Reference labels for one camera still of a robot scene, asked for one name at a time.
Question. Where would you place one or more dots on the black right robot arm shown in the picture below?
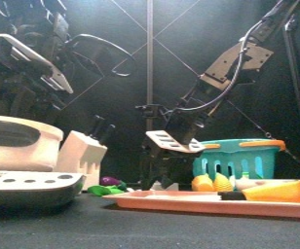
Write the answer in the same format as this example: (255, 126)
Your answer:
(234, 64)

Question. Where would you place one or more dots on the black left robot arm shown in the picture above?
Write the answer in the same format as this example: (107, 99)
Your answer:
(48, 19)

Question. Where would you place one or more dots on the small white toy piece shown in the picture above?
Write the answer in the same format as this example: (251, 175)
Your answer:
(170, 186)

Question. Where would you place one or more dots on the orange toy fruit piece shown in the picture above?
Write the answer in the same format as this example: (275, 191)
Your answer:
(202, 184)

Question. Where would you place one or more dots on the purple toy eggplant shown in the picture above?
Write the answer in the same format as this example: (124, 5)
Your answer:
(109, 180)

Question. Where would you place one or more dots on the black pole clamp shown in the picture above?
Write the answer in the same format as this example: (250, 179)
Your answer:
(150, 111)

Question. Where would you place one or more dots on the pink plastic tray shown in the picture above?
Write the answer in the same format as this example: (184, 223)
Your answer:
(187, 202)

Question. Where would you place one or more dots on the yellow toy corn piece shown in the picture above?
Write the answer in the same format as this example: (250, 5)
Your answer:
(223, 183)

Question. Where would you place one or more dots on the green toy vegetable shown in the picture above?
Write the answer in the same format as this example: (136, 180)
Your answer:
(101, 190)

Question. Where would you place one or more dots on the white toy knife block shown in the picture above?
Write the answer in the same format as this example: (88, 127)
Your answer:
(80, 155)

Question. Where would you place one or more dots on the cream toy toaster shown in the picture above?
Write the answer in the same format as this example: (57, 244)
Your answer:
(21, 155)

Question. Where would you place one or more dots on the vertical metal frame pole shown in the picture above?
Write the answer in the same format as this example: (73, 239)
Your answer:
(148, 58)

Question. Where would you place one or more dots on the slanted black frame pole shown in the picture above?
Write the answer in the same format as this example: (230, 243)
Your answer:
(295, 84)

